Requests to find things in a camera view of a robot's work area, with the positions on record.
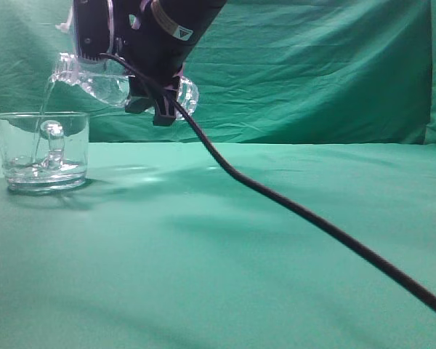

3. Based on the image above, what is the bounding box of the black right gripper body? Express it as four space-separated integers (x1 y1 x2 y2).
113 0 226 87

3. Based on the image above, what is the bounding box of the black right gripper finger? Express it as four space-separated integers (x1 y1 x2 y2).
124 76 154 113
152 78 180 127

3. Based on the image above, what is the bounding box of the clear plastic water bottle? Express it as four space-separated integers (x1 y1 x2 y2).
49 52 199 114

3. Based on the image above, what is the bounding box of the clear glass mug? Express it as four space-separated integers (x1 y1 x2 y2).
0 111 89 193

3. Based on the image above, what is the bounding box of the green table cloth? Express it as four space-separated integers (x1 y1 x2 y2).
0 143 436 348

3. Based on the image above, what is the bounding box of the green backdrop cloth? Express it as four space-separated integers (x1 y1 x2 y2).
0 1 436 144

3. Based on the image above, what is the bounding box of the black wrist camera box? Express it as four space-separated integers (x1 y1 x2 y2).
72 0 115 64

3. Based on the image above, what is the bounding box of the black cable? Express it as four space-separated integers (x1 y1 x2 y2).
98 52 436 324

